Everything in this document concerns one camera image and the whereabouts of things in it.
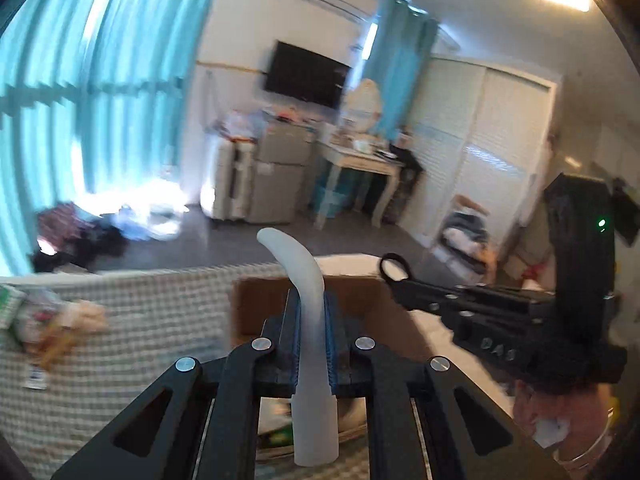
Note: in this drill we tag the dark clothes pile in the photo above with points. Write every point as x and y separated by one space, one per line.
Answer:
75 240

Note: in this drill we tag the grey small fridge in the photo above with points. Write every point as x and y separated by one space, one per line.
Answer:
280 170

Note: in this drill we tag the white shoehorn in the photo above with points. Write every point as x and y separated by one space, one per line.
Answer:
310 310

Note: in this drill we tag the chair with clothes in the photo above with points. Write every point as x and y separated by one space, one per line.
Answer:
467 235

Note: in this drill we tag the white suitcase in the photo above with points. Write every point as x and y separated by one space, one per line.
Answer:
225 180

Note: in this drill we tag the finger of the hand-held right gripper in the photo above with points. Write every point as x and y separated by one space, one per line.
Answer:
505 300
435 300

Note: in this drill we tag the white sliding wardrobe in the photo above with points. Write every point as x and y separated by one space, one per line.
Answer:
475 150

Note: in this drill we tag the green packet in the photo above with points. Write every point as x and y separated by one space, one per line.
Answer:
10 305

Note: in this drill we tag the teal window curtain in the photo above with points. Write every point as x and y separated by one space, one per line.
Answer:
100 85

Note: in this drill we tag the brown cardboard box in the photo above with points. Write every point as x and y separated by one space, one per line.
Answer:
250 305

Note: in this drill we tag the white plastic bags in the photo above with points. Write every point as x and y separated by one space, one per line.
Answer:
150 217

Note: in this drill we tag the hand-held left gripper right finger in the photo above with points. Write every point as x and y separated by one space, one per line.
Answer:
331 320

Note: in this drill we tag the black wall television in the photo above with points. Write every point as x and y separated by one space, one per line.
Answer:
305 72

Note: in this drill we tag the blue bin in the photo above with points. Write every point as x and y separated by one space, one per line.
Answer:
330 200

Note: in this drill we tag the white dressing desk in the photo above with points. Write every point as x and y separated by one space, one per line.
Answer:
360 162

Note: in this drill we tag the dark cloth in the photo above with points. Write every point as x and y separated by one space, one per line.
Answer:
407 157

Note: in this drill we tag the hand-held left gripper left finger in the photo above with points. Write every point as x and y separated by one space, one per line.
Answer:
295 320

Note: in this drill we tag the oval desk mirror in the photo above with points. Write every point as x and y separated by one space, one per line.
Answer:
367 102

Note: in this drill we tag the snack packets pile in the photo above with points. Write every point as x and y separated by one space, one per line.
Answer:
60 325

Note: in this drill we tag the black scissors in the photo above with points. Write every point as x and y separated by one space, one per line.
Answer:
385 266

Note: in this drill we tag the narrow teal curtain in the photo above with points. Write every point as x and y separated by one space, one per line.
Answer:
395 60

